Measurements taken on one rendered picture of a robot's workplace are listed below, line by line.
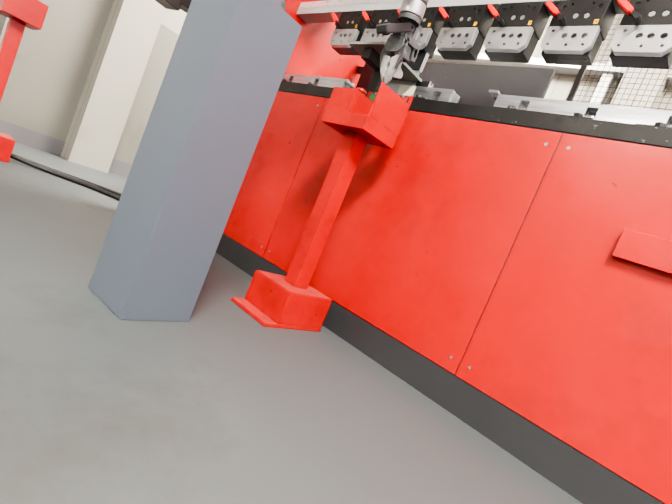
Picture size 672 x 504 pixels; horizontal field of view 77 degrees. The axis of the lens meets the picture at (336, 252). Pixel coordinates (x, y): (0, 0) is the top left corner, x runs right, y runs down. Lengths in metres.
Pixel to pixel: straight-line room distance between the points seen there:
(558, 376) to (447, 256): 0.44
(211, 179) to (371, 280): 0.68
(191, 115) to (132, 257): 0.34
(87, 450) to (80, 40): 3.53
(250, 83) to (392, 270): 0.73
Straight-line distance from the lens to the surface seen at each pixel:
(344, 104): 1.43
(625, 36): 1.56
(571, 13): 1.66
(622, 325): 1.19
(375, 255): 1.47
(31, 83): 3.89
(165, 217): 1.00
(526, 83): 2.23
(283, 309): 1.33
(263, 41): 1.07
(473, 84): 2.34
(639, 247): 1.19
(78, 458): 0.65
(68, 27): 3.95
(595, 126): 1.33
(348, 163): 1.41
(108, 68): 3.86
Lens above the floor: 0.39
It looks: 5 degrees down
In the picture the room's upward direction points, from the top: 22 degrees clockwise
